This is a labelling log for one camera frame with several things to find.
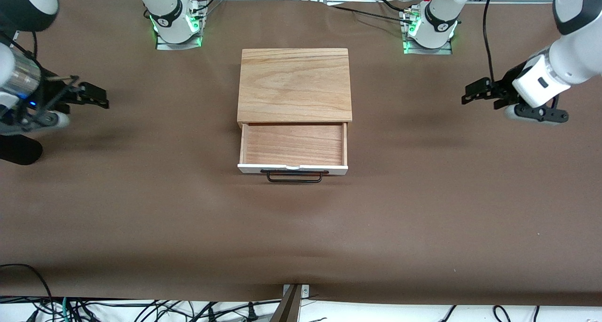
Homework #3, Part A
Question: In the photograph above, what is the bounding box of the black foam cylinder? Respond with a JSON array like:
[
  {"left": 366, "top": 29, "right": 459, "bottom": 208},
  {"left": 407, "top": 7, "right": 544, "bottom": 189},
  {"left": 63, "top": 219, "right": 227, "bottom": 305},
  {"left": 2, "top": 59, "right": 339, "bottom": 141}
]
[{"left": 0, "top": 133, "right": 43, "bottom": 166}]

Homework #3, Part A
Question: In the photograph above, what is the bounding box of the black looped cable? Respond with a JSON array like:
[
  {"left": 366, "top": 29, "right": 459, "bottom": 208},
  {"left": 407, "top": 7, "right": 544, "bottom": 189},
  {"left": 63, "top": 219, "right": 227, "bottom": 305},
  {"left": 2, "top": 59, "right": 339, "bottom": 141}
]
[{"left": 0, "top": 264, "right": 53, "bottom": 322}]

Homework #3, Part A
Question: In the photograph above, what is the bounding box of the white-fronted wooden drawer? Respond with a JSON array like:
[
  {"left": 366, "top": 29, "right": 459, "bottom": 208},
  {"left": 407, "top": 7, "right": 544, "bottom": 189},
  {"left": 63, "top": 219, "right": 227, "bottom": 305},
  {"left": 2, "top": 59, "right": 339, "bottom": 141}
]
[{"left": 237, "top": 122, "right": 349, "bottom": 175}]

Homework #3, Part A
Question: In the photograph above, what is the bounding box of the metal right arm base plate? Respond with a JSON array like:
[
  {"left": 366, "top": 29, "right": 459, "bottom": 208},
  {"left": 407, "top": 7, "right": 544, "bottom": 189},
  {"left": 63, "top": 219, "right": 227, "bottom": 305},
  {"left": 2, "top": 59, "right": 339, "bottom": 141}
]
[{"left": 155, "top": 7, "right": 208, "bottom": 50}]

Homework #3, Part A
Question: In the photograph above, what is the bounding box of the wooden drawer cabinet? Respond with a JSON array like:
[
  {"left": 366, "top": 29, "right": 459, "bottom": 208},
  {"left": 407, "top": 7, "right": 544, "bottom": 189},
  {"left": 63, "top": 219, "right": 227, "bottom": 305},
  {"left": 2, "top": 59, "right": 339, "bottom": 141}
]
[{"left": 236, "top": 48, "right": 354, "bottom": 128}]

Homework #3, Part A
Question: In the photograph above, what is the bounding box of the brown paper table cover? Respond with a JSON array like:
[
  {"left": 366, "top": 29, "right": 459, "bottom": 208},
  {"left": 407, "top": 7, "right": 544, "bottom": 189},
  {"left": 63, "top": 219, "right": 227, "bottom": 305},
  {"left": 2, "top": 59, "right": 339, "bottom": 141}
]
[{"left": 0, "top": 0, "right": 602, "bottom": 307}]

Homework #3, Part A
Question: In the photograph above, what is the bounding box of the black power cable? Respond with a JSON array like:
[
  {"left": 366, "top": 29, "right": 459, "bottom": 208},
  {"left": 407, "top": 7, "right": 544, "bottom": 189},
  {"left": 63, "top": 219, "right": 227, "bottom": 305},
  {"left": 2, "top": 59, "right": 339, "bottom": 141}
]
[{"left": 329, "top": 0, "right": 417, "bottom": 26}]

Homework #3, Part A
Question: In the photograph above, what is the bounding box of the black metal drawer handle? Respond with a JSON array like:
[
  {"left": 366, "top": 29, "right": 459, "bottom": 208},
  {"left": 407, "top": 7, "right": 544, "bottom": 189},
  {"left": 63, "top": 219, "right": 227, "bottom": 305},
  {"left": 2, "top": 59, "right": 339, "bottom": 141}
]
[{"left": 260, "top": 169, "right": 329, "bottom": 184}]

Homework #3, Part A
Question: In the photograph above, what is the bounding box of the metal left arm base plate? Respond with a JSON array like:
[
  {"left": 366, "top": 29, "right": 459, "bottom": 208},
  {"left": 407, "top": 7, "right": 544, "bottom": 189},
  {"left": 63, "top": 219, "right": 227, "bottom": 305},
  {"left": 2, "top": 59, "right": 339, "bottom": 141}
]
[{"left": 402, "top": 9, "right": 454, "bottom": 55}]

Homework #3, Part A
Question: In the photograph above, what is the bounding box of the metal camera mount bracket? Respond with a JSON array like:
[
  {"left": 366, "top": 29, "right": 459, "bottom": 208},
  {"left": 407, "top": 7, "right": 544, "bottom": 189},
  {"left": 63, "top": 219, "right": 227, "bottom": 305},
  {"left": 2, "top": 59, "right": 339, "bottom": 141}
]
[{"left": 270, "top": 284, "right": 311, "bottom": 322}]

